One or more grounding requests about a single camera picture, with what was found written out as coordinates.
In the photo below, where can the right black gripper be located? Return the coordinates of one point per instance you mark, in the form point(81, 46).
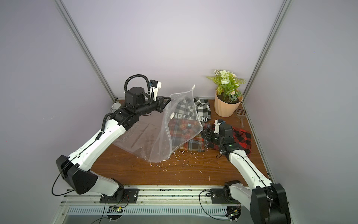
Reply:
point(212, 135)

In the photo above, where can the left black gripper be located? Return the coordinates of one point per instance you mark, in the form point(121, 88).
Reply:
point(158, 106)

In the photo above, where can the red black plaid shirt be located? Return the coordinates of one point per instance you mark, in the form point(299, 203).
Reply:
point(240, 136)

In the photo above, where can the black white plaid shirt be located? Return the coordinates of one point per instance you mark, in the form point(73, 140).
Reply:
point(193, 109)

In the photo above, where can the clear plastic vacuum bag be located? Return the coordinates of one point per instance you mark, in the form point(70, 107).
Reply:
point(150, 138)

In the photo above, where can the multicolour plaid shirt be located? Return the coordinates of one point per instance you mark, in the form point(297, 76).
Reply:
point(186, 135)

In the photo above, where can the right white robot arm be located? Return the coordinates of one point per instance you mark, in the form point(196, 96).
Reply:
point(266, 201)

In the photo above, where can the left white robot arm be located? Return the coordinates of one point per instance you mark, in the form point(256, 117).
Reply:
point(75, 169)

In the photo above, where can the peach flower pot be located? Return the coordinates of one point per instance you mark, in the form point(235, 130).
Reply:
point(224, 109)

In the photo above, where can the small metal can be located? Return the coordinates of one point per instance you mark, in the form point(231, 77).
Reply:
point(116, 106)

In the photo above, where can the green artificial plant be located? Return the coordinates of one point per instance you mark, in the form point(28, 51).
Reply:
point(227, 86)

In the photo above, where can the right circuit board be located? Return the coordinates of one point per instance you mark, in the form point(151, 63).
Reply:
point(233, 213)

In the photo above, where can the circuit board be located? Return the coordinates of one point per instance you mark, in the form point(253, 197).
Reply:
point(114, 213)
point(233, 213)

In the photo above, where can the left circuit board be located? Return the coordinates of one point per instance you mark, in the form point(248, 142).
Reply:
point(114, 213)

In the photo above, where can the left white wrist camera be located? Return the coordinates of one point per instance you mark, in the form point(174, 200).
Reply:
point(155, 86)

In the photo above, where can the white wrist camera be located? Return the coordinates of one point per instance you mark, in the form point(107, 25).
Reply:
point(217, 124)
point(155, 86)

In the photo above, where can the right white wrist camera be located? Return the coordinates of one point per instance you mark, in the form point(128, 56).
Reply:
point(217, 124)

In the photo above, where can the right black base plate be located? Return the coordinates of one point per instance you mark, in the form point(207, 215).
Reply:
point(222, 196)

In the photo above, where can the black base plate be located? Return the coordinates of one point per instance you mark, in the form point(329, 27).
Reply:
point(222, 196)
point(130, 195)

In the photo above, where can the aluminium mounting rail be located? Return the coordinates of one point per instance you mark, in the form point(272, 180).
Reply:
point(152, 200)

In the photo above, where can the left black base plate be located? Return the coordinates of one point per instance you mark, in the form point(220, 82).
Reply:
point(130, 195)

